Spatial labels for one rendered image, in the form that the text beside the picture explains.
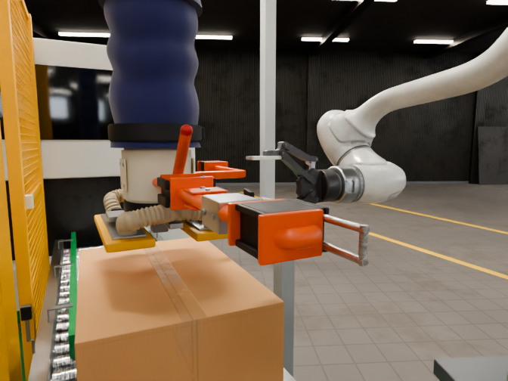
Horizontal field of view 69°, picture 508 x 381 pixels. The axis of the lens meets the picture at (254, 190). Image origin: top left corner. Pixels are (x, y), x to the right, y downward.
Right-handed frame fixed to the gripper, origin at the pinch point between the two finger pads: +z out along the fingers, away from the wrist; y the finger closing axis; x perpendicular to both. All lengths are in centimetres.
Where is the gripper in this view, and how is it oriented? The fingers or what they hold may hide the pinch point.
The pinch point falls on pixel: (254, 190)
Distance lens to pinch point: 77.5
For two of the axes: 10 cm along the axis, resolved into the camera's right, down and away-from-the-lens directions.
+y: 0.1, 9.9, 1.2
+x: -4.4, -1.0, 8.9
